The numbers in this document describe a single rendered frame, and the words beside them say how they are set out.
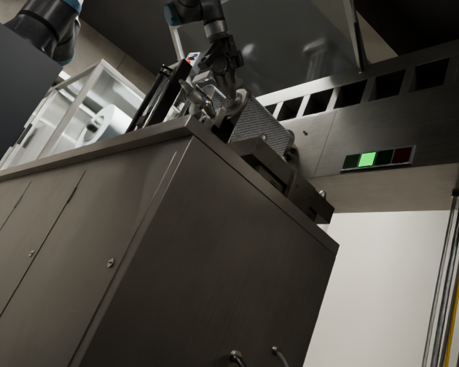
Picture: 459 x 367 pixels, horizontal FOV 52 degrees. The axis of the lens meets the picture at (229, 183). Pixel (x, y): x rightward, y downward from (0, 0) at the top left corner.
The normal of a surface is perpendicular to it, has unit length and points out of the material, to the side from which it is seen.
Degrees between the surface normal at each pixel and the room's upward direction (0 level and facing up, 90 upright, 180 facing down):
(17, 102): 90
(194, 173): 90
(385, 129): 90
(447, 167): 180
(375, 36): 180
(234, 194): 90
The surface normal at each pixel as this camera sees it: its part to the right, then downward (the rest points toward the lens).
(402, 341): -0.74, -0.52
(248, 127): 0.66, -0.07
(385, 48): -0.36, 0.84
